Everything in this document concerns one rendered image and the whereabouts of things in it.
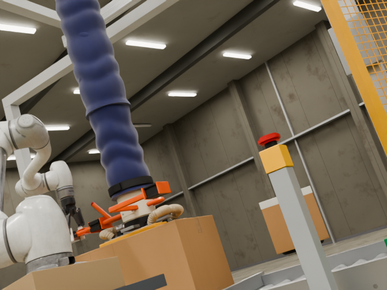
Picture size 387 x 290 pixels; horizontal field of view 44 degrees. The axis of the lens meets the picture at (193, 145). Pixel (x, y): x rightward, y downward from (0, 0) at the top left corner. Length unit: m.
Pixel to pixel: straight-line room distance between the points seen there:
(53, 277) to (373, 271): 0.95
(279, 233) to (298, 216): 2.26
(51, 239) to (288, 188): 0.77
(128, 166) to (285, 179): 1.07
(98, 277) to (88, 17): 1.47
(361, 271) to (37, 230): 1.02
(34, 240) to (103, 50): 1.21
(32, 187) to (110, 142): 0.51
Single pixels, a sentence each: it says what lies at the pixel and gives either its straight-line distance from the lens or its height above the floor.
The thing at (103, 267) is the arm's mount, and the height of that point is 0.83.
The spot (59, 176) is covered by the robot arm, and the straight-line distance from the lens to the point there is 2.64.
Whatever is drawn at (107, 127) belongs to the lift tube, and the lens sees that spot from 2.37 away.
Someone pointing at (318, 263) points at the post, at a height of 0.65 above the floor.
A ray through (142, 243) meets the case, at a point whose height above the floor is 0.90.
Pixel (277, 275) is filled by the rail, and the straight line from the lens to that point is 2.37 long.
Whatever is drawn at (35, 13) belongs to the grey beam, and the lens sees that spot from 4.61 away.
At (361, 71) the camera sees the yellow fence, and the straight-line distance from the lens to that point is 2.34.
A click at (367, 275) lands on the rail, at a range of 1.57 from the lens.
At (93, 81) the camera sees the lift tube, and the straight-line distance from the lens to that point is 2.46.
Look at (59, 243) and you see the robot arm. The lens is 1.64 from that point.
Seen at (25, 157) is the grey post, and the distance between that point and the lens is 5.77.
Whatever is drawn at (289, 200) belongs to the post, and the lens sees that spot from 1.41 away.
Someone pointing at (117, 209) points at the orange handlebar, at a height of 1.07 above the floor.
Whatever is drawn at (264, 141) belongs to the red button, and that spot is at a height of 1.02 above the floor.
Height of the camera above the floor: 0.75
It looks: 13 degrees up
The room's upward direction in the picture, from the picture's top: 18 degrees counter-clockwise
